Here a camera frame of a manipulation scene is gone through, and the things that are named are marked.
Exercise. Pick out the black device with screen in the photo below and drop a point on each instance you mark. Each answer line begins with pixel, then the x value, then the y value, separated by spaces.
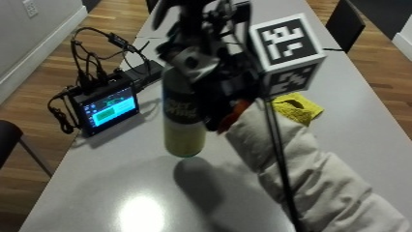
pixel 109 108

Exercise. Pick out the white marker cube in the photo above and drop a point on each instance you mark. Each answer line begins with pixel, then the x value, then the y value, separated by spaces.
pixel 287 42

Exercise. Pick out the black chair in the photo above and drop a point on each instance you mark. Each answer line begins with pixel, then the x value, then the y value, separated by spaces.
pixel 345 24

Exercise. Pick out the flat black box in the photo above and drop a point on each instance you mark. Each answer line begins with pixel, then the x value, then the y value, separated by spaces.
pixel 145 72

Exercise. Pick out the white wall outlet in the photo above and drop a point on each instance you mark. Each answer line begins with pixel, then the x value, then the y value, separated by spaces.
pixel 29 7

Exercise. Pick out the black round stool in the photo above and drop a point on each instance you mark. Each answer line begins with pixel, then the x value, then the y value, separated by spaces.
pixel 8 138

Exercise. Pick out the grey palm camera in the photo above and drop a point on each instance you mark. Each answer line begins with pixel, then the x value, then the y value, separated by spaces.
pixel 195 63

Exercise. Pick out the yellow bottle with black label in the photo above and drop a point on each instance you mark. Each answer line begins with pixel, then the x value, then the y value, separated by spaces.
pixel 184 132

